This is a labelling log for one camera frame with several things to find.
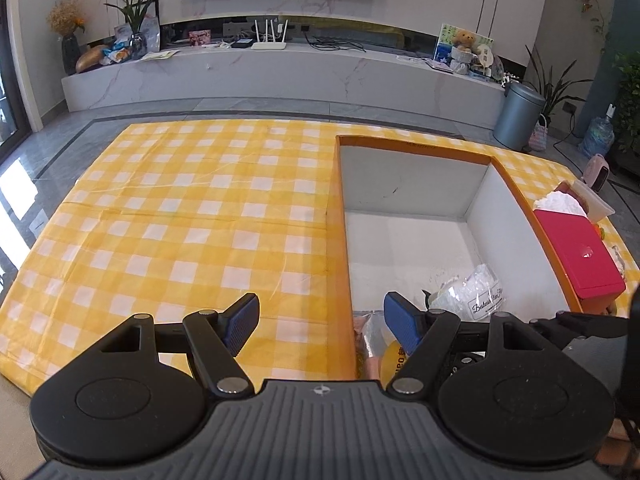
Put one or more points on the marble television cabinet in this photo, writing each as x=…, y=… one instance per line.
x=280, y=75

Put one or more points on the pink photo card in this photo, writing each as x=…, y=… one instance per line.
x=200, y=39

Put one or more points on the blue snack packets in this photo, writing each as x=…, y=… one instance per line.
x=117, y=54

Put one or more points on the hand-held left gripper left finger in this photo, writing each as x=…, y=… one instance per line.
x=242, y=322

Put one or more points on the pink heater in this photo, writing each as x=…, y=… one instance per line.
x=597, y=170

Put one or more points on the yellow checked tablecloth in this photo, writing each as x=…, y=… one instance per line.
x=200, y=210

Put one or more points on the white router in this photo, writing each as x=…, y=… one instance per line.
x=270, y=45

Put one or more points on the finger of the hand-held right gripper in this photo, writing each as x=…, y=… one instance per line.
x=590, y=324

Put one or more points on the yellow paper sheets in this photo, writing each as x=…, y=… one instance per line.
x=157, y=55

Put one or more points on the golden gourd ornament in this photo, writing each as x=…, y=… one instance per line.
x=90, y=60

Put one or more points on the blue water jug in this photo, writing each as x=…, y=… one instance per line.
x=597, y=135

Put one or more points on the white crumpled tissue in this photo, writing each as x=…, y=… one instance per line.
x=560, y=204

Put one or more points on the teddy bear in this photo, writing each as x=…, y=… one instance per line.
x=466, y=40

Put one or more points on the small woven bag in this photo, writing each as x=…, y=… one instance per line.
x=539, y=137

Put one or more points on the orange packet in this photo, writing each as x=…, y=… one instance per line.
x=392, y=364

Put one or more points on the dark vase with dried flowers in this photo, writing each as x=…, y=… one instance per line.
x=70, y=55

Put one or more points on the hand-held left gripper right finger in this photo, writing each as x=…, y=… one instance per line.
x=400, y=322

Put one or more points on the clear plastic bag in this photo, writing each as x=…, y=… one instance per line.
x=370, y=335

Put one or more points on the orange cardboard box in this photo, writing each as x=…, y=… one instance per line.
x=400, y=250

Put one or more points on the white plastic bag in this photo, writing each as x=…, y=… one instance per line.
x=470, y=290

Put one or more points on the bushy green plant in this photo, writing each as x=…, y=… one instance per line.
x=630, y=95

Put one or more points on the green plant in glass vase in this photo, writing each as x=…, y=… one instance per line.
x=138, y=45

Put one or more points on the black set-top box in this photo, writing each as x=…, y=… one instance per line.
x=242, y=43

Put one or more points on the white round fan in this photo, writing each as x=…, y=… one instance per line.
x=482, y=56

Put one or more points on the long-leaf potted plant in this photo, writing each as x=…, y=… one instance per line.
x=555, y=91

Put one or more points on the red box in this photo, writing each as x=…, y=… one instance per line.
x=580, y=255

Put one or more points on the grey trash bin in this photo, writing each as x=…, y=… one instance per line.
x=517, y=120

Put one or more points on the printed picture board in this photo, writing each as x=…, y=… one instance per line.
x=445, y=40

